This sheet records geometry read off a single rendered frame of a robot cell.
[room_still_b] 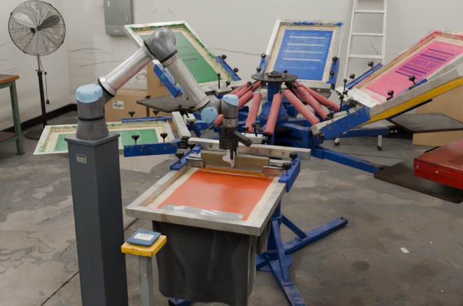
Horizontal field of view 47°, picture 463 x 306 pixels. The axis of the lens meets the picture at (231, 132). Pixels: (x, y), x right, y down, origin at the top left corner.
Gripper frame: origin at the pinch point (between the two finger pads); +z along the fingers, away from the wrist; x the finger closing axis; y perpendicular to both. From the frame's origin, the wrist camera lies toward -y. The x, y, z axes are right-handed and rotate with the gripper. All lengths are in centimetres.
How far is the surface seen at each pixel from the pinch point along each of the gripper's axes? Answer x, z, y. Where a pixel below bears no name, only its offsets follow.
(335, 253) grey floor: -108, 101, -43
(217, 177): 7.0, 5.3, 6.9
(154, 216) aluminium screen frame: 60, 4, 16
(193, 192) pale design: 28.7, 5.4, 11.2
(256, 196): 24.3, 5.4, -18.1
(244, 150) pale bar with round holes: -21.4, -0.4, 1.3
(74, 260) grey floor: -42, 101, 131
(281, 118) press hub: -78, -5, -6
